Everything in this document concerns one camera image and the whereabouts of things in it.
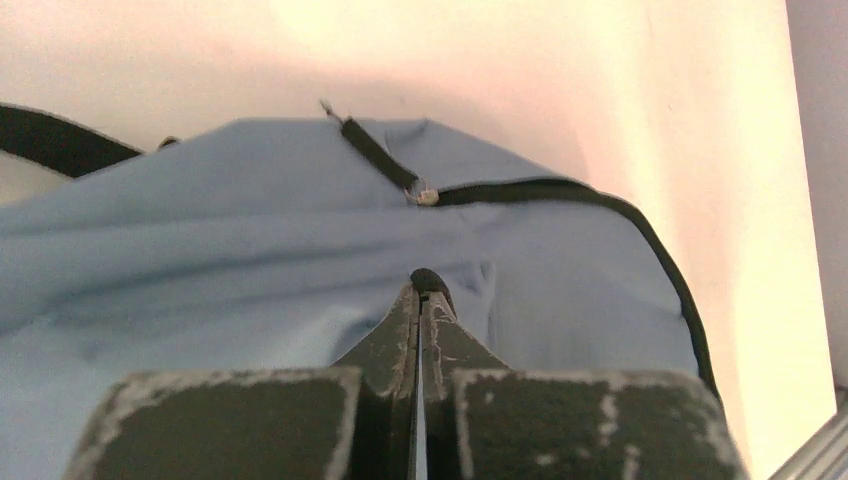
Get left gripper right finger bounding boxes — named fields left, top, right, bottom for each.
left=421, top=292, right=748, bottom=479

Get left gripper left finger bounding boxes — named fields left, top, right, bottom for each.
left=64, top=285, right=420, bottom=479

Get blue-grey student backpack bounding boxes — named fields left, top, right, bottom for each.
left=1, top=107, right=714, bottom=479

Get right aluminium corner post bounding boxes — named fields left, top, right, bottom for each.
left=770, top=388, right=847, bottom=480

